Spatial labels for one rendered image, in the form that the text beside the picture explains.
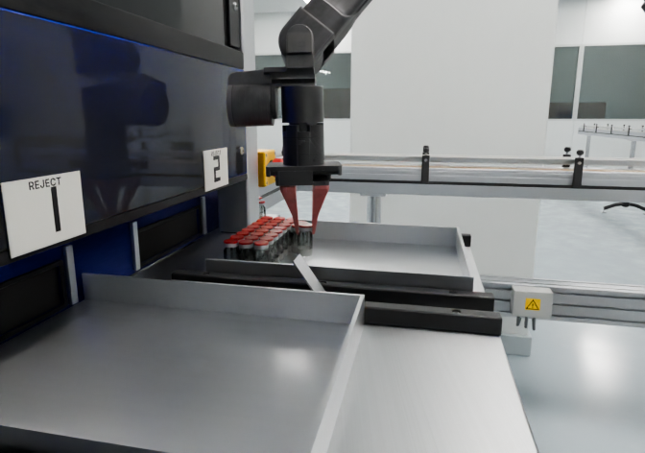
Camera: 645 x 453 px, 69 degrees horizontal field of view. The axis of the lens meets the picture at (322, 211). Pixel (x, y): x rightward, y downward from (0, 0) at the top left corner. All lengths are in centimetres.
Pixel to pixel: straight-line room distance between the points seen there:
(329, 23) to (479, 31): 160
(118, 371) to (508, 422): 32
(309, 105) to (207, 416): 40
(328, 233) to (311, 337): 39
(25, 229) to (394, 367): 33
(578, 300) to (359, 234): 107
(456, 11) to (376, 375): 193
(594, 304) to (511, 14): 120
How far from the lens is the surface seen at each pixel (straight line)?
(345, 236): 84
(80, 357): 51
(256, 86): 64
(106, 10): 55
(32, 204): 45
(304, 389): 41
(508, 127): 221
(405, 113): 218
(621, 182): 169
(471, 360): 47
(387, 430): 37
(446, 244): 84
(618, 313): 183
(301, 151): 63
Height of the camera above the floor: 110
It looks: 11 degrees down
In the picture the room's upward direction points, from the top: straight up
